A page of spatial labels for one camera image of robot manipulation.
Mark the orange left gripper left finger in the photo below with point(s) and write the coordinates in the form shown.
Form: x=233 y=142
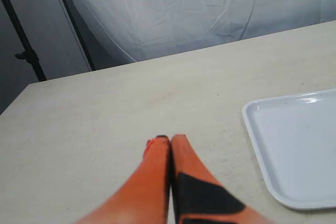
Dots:
x=144 y=197

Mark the white backdrop cloth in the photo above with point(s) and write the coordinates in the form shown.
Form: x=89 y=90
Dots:
x=137 y=30

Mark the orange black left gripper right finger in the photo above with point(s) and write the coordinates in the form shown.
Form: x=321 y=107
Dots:
x=198 y=196

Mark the white plastic tray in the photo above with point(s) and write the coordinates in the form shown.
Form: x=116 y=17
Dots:
x=293 y=137

